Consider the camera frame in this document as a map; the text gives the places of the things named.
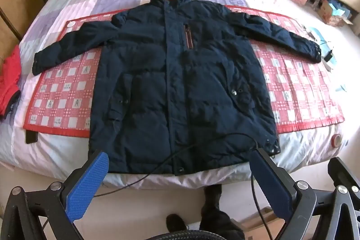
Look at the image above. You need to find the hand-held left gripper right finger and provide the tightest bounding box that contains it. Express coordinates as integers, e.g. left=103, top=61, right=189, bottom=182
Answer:
left=250, top=148, right=360, bottom=240

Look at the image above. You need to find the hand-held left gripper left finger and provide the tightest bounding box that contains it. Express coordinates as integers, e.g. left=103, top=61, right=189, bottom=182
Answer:
left=0, top=149, right=110, bottom=240

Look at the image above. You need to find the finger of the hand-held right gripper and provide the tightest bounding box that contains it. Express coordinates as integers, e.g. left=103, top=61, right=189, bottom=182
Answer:
left=328, top=157, right=360, bottom=195

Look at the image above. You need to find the navy padded jacket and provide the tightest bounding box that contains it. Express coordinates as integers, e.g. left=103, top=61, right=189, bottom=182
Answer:
left=31, top=0, right=322, bottom=176

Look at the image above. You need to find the flat cardboard piece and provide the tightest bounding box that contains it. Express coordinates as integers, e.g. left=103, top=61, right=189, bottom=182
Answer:
left=239, top=206, right=286, bottom=240

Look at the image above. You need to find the person's dark trouser leg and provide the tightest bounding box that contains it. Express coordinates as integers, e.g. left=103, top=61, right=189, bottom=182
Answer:
left=199, top=184, right=246, bottom=240

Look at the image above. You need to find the black mat controller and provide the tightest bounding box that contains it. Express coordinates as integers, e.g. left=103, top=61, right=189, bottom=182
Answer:
left=25, top=130, right=38, bottom=144

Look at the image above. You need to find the person's black shoe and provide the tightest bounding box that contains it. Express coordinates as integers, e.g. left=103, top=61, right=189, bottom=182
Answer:
left=166, top=213, right=188, bottom=233

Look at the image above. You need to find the red checked mat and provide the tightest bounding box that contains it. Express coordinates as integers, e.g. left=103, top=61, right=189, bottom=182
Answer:
left=23, top=5, right=346, bottom=139

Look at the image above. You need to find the red garment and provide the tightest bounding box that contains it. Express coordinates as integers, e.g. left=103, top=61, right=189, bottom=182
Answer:
left=0, top=45, right=22, bottom=118

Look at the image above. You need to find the cardboard box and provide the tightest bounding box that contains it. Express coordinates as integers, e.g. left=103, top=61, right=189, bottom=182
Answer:
left=319, top=0, right=353, bottom=28

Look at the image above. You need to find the black cable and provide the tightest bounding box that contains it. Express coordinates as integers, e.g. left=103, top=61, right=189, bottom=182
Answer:
left=94, top=132, right=275, bottom=240

